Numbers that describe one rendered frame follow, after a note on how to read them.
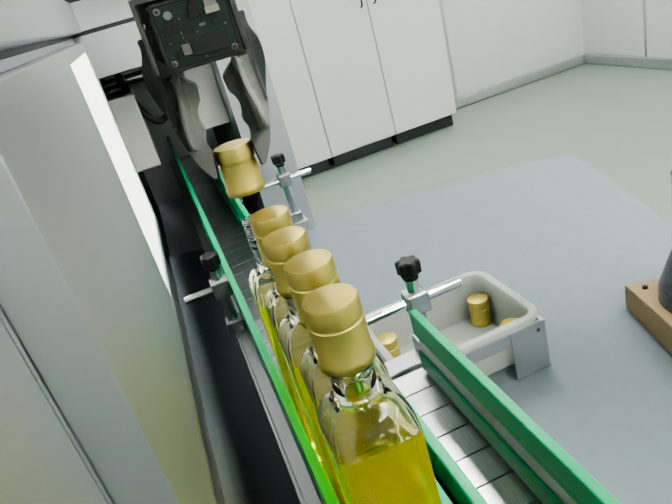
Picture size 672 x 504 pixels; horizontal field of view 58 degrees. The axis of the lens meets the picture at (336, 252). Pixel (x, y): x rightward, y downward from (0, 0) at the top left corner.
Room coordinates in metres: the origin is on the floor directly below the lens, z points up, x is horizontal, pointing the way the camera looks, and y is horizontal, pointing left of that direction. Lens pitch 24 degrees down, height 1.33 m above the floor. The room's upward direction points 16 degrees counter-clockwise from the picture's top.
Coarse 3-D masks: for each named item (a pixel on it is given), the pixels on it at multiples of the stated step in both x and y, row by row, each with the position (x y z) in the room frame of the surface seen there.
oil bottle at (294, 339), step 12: (288, 324) 0.42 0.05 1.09; (300, 324) 0.41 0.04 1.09; (288, 336) 0.41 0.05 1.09; (300, 336) 0.40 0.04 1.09; (288, 348) 0.40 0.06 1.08; (300, 348) 0.39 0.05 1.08; (288, 360) 0.40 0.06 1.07; (300, 384) 0.39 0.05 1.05; (300, 396) 0.41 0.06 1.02; (312, 420) 0.39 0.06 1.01; (312, 432) 0.42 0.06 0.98; (324, 456) 0.39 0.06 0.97; (324, 468) 0.43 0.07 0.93; (336, 480) 0.39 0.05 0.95; (336, 492) 0.40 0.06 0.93
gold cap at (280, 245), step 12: (288, 228) 0.43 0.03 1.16; (300, 228) 0.42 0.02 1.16; (264, 240) 0.42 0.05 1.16; (276, 240) 0.41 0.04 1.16; (288, 240) 0.41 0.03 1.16; (300, 240) 0.41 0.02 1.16; (276, 252) 0.41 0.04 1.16; (288, 252) 0.40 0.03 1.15; (300, 252) 0.41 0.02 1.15; (276, 264) 0.41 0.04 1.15; (276, 276) 0.41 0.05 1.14; (276, 288) 0.42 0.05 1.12; (288, 288) 0.41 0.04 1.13
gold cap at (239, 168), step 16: (224, 144) 0.54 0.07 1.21; (240, 144) 0.52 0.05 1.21; (224, 160) 0.52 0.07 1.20; (240, 160) 0.52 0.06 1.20; (256, 160) 0.53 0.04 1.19; (224, 176) 0.52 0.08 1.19; (240, 176) 0.52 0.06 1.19; (256, 176) 0.52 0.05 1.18; (240, 192) 0.52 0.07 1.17; (256, 192) 0.52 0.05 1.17
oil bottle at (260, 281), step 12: (252, 276) 0.53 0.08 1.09; (264, 276) 0.52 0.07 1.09; (252, 288) 0.52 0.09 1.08; (264, 288) 0.51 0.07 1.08; (264, 300) 0.50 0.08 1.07; (264, 312) 0.50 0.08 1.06; (264, 324) 0.51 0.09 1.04; (276, 348) 0.50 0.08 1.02; (276, 360) 0.54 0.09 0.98; (288, 384) 0.50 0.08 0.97; (300, 408) 0.50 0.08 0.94; (312, 444) 0.50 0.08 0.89
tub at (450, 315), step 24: (480, 288) 0.83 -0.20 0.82; (504, 288) 0.78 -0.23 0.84; (432, 312) 0.82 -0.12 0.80; (456, 312) 0.83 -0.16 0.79; (504, 312) 0.77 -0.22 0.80; (528, 312) 0.70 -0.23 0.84; (408, 336) 0.81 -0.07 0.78; (456, 336) 0.79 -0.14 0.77; (480, 336) 0.68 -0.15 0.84; (384, 360) 0.69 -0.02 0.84
